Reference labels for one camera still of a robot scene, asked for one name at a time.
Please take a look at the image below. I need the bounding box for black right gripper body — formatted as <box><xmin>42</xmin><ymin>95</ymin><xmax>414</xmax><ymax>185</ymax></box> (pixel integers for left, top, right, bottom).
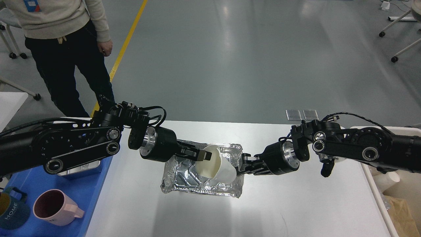
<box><xmin>260</xmin><ymin>141</ymin><xmax>300</xmax><ymax>175</ymax></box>

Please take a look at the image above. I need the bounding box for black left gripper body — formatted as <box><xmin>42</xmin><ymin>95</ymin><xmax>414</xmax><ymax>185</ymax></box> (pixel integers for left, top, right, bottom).
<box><xmin>140</xmin><ymin>126</ymin><xmax>178</xmax><ymax>163</ymax></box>

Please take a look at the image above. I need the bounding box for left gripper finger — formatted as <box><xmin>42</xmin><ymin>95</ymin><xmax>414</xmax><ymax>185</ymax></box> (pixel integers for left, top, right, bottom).
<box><xmin>176</xmin><ymin>141</ymin><xmax>212</xmax><ymax>162</ymax></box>

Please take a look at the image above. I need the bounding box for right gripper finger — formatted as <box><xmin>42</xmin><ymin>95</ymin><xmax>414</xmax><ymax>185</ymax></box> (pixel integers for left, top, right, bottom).
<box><xmin>237</xmin><ymin>153</ymin><xmax>272</xmax><ymax>175</ymax></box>

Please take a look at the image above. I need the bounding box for aluminium foil container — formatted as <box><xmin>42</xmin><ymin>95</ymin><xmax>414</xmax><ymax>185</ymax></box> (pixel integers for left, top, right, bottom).
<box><xmin>161</xmin><ymin>141</ymin><xmax>244</xmax><ymax>198</ymax></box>

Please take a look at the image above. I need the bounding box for square steel tray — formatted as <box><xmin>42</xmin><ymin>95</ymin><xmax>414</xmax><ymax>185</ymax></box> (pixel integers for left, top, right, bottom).
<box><xmin>57</xmin><ymin>161</ymin><xmax>102</xmax><ymax>180</ymax></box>

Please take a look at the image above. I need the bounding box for pink mug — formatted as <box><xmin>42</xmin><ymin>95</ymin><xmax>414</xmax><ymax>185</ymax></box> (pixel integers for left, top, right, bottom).
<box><xmin>33</xmin><ymin>189</ymin><xmax>85</xmax><ymax>226</ymax></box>

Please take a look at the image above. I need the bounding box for dark blue mug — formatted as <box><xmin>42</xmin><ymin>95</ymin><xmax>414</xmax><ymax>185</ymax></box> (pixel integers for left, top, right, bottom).
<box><xmin>0</xmin><ymin>186</ymin><xmax>31</xmax><ymax>230</ymax></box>

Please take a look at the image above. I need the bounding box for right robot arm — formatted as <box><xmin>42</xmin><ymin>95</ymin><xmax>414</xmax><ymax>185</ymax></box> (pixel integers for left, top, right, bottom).
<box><xmin>235</xmin><ymin>112</ymin><xmax>421</xmax><ymax>177</ymax></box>

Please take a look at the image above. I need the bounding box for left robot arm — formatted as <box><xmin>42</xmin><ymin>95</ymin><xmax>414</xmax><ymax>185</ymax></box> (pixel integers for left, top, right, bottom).
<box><xmin>0</xmin><ymin>96</ymin><xmax>212</xmax><ymax>178</ymax></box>

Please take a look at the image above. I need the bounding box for person's hand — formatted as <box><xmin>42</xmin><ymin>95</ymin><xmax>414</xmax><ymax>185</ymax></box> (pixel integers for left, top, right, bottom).
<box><xmin>97</xmin><ymin>39</ymin><xmax>113</xmax><ymax>57</ymax></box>

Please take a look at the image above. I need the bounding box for left floor outlet plate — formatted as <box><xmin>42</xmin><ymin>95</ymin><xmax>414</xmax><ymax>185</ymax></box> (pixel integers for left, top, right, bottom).
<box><xmin>285</xmin><ymin>109</ymin><xmax>302</xmax><ymax>121</ymax></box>

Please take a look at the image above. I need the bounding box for floor outlet plate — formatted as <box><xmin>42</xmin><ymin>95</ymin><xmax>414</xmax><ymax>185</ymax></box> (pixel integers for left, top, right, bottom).
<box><xmin>285</xmin><ymin>109</ymin><xmax>302</xmax><ymax>121</ymax></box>
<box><xmin>303</xmin><ymin>109</ymin><xmax>319</xmax><ymax>120</ymax></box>

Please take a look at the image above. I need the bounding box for right floor outlet plate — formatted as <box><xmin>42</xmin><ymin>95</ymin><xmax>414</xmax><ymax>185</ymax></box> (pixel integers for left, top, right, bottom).
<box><xmin>303</xmin><ymin>109</ymin><xmax>319</xmax><ymax>120</ymax></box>

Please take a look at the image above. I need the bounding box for blue plastic tray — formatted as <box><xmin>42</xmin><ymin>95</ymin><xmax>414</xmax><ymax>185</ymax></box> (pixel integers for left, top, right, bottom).
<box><xmin>1</xmin><ymin>157</ymin><xmax>112</xmax><ymax>237</ymax></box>

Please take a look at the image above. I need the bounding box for white paper cup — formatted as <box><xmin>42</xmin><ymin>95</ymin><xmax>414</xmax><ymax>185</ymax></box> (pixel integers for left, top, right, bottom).
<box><xmin>373</xmin><ymin>171</ymin><xmax>401</xmax><ymax>192</ymax></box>

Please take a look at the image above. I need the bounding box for brown paper bag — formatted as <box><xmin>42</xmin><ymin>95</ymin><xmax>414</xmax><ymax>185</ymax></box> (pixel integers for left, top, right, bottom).
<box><xmin>385</xmin><ymin>196</ymin><xmax>420</xmax><ymax>237</ymax></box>

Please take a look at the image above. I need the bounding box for beige waste bin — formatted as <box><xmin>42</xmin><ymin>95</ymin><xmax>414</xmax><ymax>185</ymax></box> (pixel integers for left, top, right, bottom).
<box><xmin>348</xmin><ymin>126</ymin><xmax>421</xmax><ymax>237</ymax></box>

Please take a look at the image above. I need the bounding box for person in dark trousers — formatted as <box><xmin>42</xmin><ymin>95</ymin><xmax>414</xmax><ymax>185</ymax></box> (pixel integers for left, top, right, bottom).
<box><xmin>4</xmin><ymin>0</ymin><xmax>114</xmax><ymax>118</ymax></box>

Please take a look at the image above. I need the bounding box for white side table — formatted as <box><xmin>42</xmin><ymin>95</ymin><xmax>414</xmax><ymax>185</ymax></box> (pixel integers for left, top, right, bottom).
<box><xmin>0</xmin><ymin>92</ymin><xmax>28</xmax><ymax>131</ymax></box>

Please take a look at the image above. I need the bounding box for grey office chair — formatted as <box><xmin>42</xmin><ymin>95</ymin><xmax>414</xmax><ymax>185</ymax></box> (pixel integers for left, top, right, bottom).
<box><xmin>0</xmin><ymin>7</ymin><xmax>41</xmax><ymax>101</ymax></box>

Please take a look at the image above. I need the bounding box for white chair base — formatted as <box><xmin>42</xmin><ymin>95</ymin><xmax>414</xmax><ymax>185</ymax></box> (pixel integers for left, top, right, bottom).
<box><xmin>379</xmin><ymin>0</ymin><xmax>421</xmax><ymax>63</ymax></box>

